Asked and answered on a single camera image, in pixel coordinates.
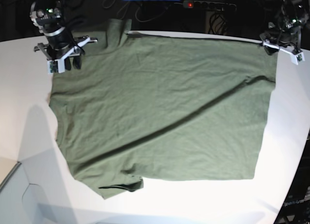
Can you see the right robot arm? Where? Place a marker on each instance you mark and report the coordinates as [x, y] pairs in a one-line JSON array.
[[49, 17]]

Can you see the green t-shirt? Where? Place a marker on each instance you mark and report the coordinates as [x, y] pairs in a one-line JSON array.
[[164, 108]]

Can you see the black power strip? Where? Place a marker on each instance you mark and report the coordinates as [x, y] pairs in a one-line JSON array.
[[209, 6]]

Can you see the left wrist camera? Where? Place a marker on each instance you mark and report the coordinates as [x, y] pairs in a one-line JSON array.
[[296, 58]]

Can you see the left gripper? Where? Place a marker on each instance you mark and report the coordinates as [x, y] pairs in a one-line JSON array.
[[272, 45]]

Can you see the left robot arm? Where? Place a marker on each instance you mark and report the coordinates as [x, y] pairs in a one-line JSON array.
[[284, 33]]

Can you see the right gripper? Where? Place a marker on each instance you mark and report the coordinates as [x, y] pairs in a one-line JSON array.
[[72, 50]]

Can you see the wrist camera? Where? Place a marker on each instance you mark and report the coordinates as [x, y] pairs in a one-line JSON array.
[[55, 66], [296, 58]]

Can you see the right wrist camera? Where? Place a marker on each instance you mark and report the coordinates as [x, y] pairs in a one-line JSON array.
[[55, 66]]

